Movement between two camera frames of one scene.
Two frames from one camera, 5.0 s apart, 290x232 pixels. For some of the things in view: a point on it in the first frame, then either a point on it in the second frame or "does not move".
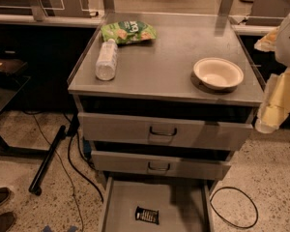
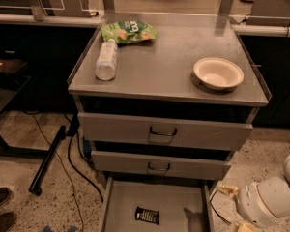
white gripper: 288,43 to 250,199
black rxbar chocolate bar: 145,215 does not move
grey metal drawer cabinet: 166,97 does not move
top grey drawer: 166,130 does not move
